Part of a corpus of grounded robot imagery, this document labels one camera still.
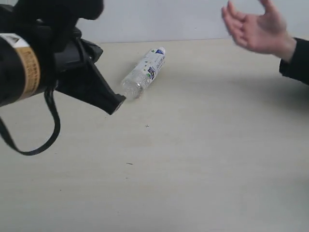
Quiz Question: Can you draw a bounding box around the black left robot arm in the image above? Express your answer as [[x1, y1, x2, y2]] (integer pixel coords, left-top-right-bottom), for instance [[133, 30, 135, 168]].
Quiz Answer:
[[0, 0, 125, 114]]

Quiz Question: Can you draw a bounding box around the black cable strap loop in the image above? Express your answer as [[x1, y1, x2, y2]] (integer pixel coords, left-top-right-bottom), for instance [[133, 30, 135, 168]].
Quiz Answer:
[[0, 87, 61, 156]]

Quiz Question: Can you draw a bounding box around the black sleeved forearm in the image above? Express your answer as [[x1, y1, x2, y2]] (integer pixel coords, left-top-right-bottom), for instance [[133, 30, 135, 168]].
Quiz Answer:
[[279, 38, 309, 85]]

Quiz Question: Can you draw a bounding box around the person's open bare hand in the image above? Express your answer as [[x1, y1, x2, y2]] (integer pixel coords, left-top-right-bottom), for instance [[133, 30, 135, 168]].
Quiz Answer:
[[221, 0, 296, 62]]

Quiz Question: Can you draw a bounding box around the slim clear bottle white label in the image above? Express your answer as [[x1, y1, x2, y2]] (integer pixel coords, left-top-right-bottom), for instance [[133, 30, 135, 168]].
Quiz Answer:
[[121, 47, 166, 100]]

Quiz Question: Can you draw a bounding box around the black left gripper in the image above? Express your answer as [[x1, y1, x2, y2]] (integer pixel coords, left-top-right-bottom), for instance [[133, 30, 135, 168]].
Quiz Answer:
[[37, 21, 126, 115]]

